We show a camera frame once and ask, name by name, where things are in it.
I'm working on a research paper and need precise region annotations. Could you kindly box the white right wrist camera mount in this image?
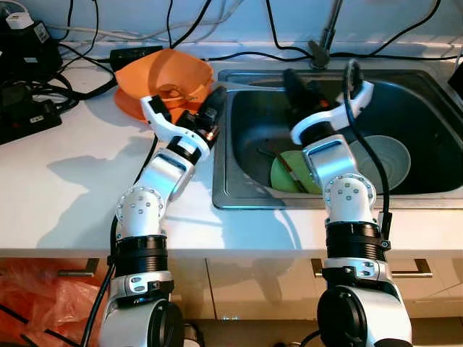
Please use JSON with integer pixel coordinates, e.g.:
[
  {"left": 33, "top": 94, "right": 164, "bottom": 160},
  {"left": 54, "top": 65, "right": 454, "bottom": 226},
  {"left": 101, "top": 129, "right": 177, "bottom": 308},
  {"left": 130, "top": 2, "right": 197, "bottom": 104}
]
[{"left": 289, "top": 80, "right": 375, "bottom": 147}]

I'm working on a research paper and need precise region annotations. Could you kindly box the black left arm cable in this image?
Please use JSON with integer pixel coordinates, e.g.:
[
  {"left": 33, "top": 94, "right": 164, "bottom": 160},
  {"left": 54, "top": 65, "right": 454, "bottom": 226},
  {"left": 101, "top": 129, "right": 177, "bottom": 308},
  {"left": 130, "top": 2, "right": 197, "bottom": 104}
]
[{"left": 81, "top": 213, "right": 120, "bottom": 347}]

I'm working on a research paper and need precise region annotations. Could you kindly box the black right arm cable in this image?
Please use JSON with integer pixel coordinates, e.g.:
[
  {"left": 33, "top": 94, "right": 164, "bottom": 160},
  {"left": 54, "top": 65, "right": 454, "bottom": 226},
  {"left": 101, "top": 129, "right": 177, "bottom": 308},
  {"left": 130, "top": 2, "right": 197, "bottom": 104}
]
[{"left": 344, "top": 59, "right": 393, "bottom": 250}]

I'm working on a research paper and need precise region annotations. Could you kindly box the large black power adapter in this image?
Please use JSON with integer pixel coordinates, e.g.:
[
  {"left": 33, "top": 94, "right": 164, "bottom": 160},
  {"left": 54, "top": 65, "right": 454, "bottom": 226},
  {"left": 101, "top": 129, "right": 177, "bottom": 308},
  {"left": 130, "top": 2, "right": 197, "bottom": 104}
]
[{"left": 0, "top": 11, "right": 62, "bottom": 82}]

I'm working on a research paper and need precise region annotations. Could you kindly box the green round plate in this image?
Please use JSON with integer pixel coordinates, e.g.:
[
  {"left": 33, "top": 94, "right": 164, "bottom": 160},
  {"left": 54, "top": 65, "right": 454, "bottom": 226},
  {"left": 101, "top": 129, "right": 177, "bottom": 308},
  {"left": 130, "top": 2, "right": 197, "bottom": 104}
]
[{"left": 270, "top": 148, "right": 362, "bottom": 196}]

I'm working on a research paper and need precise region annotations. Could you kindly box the flat black adapter brick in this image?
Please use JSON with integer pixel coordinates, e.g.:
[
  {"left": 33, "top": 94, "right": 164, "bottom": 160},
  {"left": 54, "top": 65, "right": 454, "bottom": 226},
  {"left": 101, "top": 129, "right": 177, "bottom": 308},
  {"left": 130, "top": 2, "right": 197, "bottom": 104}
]
[{"left": 109, "top": 45, "right": 164, "bottom": 72}]

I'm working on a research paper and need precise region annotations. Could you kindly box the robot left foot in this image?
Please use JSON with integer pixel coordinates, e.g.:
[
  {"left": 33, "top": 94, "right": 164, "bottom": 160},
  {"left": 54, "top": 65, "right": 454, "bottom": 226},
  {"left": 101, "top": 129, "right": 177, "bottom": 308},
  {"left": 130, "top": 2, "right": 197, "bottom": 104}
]
[{"left": 181, "top": 322, "right": 205, "bottom": 347}]

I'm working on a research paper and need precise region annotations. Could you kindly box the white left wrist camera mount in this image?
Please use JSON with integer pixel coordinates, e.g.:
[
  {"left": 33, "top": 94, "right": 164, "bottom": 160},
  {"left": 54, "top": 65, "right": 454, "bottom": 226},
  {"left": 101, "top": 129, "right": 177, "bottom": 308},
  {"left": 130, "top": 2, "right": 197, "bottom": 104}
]
[{"left": 139, "top": 93, "right": 212, "bottom": 161}]

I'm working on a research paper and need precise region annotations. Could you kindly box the stainless steel kitchen sink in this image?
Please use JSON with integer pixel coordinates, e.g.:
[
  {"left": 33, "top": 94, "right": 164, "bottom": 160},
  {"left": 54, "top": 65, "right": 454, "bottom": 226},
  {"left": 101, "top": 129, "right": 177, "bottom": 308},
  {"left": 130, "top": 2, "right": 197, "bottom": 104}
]
[{"left": 212, "top": 69, "right": 463, "bottom": 210}]

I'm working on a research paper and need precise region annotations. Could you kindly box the grey-green round bowl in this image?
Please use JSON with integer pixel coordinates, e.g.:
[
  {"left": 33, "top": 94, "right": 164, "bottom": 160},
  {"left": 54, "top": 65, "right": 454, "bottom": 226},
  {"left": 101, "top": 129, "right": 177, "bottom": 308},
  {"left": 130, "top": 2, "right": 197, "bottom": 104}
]
[{"left": 347, "top": 135, "right": 412, "bottom": 194}]

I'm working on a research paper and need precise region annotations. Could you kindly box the thin silver metal utensil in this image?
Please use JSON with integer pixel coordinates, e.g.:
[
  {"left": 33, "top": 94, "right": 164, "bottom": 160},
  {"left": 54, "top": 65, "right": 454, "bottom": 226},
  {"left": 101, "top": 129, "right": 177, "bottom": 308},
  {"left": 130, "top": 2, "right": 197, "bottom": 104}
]
[{"left": 217, "top": 81, "right": 288, "bottom": 92}]

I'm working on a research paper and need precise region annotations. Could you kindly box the orange plastic bag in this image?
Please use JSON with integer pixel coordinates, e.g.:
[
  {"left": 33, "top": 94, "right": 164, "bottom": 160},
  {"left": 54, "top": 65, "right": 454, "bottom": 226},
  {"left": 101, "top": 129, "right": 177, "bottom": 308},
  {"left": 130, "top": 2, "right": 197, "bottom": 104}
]
[{"left": 0, "top": 259, "right": 113, "bottom": 347}]

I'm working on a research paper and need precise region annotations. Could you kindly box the metal drawer handle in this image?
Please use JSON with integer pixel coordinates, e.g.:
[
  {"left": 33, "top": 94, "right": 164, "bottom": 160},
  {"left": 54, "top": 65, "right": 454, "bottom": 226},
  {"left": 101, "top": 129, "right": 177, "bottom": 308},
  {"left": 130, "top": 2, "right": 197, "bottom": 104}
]
[
  {"left": 56, "top": 258, "right": 100, "bottom": 278},
  {"left": 311, "top": 258, "right": 433, "bottom": 280}
]

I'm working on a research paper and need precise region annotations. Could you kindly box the orange square plastic bowl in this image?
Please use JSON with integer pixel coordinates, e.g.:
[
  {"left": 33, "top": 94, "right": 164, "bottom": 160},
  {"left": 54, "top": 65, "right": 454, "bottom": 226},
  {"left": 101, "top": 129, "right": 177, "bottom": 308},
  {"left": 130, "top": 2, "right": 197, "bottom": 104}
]
[{"left": 114, "top": 48, "right": 215, "bottom": 109}]

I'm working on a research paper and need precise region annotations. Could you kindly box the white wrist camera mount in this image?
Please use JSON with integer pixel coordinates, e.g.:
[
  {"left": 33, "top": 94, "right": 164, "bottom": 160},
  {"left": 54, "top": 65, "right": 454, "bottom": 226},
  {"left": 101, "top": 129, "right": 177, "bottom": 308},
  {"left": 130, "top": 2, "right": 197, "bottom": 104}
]
[
  {"left": 289, "top": 80, "right": 375, "bottom": 147},
  {"left": 139, "top": 93, "right": 212, "bottom": 161}
]

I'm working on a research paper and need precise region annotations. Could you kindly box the metal sink faucet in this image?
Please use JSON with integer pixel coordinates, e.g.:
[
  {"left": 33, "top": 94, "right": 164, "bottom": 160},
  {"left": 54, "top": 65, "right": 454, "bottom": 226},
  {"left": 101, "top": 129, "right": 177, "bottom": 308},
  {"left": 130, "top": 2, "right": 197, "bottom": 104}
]
[{"left": 309, "top": 0, "right": 346, "bottom": 70}]

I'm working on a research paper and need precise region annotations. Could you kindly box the cream kitchen cabinet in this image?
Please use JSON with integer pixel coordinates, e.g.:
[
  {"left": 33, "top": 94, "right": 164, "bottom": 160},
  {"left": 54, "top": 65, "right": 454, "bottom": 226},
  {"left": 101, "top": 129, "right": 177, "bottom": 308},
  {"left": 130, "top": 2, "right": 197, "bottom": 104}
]
[{"left": 0, "top": 249, "right": 463, "bottom": 347}]

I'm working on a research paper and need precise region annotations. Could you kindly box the black power cable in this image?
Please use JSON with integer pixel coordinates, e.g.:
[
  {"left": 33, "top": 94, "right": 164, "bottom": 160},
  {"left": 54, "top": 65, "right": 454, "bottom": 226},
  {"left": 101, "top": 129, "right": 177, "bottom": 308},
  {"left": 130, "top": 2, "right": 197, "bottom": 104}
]
[
  {"left": 333, "top": 0, "right": 442, "bottom": 57},
  {"left": 266, "top": 0, "right": 315, "bottom": 57},
  {"left": 206, "top": 49, "right": 313, "bottom": 62}
]

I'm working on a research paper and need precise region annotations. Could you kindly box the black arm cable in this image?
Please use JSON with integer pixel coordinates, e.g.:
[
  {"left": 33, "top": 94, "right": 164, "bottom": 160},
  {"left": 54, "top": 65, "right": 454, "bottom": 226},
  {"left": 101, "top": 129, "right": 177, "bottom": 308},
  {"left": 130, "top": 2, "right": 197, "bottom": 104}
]
[
  {"left": 81, "top": 213, "right": 120, "bottom": 347},
  {"left": 344, "top": 59, "right": 393, "bottom": 250}
]

